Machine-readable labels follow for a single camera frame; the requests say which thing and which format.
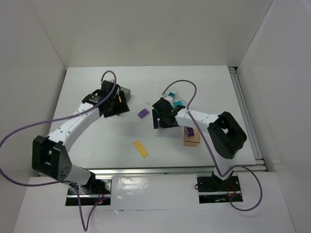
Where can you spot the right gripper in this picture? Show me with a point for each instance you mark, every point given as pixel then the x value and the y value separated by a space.
pixel 160 119

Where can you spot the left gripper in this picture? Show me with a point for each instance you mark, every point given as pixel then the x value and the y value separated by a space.
pixel 116 104

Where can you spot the clear plastic container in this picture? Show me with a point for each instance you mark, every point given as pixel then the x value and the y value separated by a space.
pixel 166 96

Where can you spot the purple square lego brick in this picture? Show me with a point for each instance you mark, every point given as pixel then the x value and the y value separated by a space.
pixel 189 131

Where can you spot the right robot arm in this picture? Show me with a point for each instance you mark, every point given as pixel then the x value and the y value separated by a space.
pixel 221 133

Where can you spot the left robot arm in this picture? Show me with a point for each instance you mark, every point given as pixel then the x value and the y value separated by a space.
pixel 50 154

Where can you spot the purple curved lego brick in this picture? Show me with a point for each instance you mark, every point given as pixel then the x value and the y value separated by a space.
pixel 143 113

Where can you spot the dark smoky plastic container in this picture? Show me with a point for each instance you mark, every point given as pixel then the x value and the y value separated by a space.
pixel 127 93

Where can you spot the yellow long lego plate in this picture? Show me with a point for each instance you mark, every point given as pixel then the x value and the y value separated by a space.
pixel 141 149

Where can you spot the wooden tan container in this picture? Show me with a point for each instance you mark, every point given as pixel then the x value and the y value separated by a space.
pixel 192 141

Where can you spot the aluminium front rail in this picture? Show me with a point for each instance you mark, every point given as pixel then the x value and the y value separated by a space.
pixel 153 171

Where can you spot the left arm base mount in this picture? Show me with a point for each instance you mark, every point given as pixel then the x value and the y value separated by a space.
pixel 101 192

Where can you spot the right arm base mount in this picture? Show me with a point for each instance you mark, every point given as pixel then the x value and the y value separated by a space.
pixel 213 190

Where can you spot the aluminium side rail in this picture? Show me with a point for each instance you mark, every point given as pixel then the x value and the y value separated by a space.
pixel 260 165

